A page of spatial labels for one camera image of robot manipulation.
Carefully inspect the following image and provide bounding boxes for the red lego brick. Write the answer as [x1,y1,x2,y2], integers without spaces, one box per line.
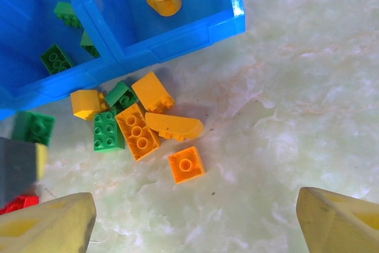
[0,194,40,215]

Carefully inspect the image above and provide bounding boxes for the blue plastic bin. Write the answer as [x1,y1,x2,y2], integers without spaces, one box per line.
[68,0,247,67]
[0,0,119,121]

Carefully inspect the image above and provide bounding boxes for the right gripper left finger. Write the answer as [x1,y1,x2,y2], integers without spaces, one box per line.
[0,192,97,253]

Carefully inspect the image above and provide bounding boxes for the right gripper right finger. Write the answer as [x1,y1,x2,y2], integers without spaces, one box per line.
[296,187,379,253]

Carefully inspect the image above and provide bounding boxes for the orange lego brick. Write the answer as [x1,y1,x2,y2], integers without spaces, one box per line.
[168,145,206,185]
[114,103,162,162]
[144,111,205,142]
[70,89,108,121]
[131,71,175,114]

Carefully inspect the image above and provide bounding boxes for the green lego brick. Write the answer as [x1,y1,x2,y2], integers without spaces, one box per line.
[94,110,126,153]
[53,1,83,28]
[40,43,76,76]
[11,110,56,147]
[79,30,101,58]
[105,80,139,114]

